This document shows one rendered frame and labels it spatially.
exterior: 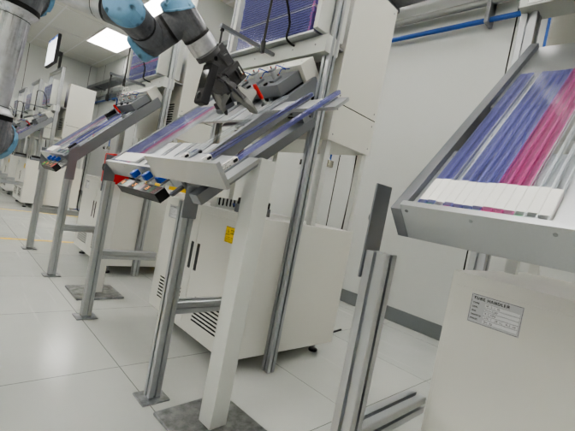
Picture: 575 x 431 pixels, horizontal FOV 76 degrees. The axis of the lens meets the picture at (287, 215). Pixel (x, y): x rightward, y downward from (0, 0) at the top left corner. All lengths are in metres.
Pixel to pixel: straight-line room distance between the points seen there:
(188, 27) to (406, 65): 2.36
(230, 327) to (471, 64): 2.44
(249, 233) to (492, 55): 2.28
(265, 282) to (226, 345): 0.44
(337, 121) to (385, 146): 1.42
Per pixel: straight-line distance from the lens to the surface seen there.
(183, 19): 1.08
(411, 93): 3.11
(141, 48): 1.09
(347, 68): 1.76
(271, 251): 1.48
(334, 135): 1.67
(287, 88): 1.53
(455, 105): 2.91
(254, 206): 1.05
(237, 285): 1.08
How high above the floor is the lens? 0.69
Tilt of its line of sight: 2 degrees down
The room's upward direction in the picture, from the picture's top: 11 degrees clockwise
